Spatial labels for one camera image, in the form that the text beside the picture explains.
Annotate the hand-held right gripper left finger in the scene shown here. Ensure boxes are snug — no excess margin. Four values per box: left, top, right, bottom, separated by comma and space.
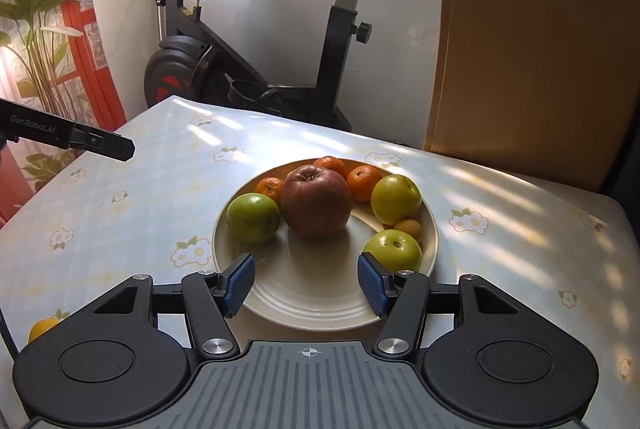
92, 253, 257, 362

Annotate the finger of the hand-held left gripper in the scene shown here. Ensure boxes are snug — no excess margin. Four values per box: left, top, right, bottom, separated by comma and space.
70, 121, 136, 162

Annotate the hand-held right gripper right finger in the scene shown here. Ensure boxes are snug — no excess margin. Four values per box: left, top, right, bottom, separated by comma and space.
357, 252, 521, 358

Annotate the green apple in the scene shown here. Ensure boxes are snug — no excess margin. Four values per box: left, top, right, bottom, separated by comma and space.
363, 229, 423, 272
370, 175, 423, 226
226, 193, 282, 244

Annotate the cream round plate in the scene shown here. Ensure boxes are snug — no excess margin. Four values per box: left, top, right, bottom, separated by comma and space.
211, 157, 441, 331

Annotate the brown kiwi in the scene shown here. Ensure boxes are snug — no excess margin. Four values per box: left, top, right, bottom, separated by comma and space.
392, 218, 423, 242

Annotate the red apple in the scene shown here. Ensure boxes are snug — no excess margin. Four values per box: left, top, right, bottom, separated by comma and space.
280, 164, 353, 242

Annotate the tangerine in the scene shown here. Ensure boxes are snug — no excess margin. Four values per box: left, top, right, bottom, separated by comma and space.
346, 165, 383, 204
313, 156, 348, 177
255, 177, 286, 210

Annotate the yellow orange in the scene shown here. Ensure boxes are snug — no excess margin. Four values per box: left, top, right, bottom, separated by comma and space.
28, 317, 61, 344

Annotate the plant printed curtain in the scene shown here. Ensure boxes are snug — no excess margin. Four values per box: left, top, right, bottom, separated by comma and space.
0, 0, 126, 230

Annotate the black exercise bike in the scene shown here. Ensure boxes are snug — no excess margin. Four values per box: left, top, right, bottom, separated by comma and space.
116, 0, 425, 132

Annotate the wooden chair back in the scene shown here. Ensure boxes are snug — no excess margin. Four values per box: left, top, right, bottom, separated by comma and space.
424, 0, 640, 192

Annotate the black cable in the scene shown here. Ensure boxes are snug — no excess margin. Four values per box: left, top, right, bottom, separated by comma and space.
0, 304, 18, 357

